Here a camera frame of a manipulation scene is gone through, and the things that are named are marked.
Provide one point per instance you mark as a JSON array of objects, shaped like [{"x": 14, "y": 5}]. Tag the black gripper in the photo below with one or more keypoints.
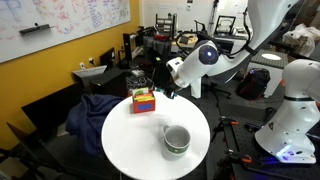
[{"x": 164, "y": 75}]

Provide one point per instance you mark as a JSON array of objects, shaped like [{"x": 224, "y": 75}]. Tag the green marker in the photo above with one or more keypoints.
[{"x": 159, "y": 90}]

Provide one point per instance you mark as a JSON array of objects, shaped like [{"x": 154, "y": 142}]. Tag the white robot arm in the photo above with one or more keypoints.
[{"x": 293, "y": 126}]

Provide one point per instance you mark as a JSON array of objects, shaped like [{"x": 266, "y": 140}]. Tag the white and green mug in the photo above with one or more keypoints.
[{"x": 176, "y": 140}]

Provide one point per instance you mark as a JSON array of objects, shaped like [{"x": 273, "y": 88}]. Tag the whiteboard marker tray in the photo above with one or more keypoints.
[{"x": 35, "y": 29}]

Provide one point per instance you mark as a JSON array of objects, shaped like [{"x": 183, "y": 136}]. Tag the colourful striped block box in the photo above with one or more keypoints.
[{"x": 144, "y": 105}]

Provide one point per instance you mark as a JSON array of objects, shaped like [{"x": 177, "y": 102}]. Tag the black cabinet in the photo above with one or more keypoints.
[{"x": 110, "y": 83}]

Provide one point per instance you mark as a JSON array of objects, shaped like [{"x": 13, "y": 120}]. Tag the grey monitor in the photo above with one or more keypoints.
[{"x": 90, "y": 71}]

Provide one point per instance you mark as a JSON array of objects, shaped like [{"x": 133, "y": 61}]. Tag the black backpack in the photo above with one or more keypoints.
[{"x": 253, "y": 83}]

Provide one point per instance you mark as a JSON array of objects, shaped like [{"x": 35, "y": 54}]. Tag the dark blue cloth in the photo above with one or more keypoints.
[{"x": 90, "y": 120}]

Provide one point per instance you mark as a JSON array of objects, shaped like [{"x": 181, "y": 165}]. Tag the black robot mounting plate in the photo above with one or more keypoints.
[{"x": 240, "y": 140}]

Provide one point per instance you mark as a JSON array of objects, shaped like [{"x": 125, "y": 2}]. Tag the black leaning panel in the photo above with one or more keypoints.
[{"x": 50, "y": 110}]

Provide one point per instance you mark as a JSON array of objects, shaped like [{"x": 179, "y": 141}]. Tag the large whiteboard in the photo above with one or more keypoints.
[{"x": 50, "y": 26}]

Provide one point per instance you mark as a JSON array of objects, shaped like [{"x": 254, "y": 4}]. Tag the white plastic bag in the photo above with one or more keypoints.
[{"x": 298, "y": 38}]

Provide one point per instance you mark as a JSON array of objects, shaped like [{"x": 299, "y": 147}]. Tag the black frame machine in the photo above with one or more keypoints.
[{"x": 216, "y": 25}]

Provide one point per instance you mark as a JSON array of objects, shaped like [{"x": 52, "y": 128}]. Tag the white wall outlet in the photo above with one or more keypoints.
[
  {"x": 82, "y": 65},
  {"x": 91, "y": 60}
]

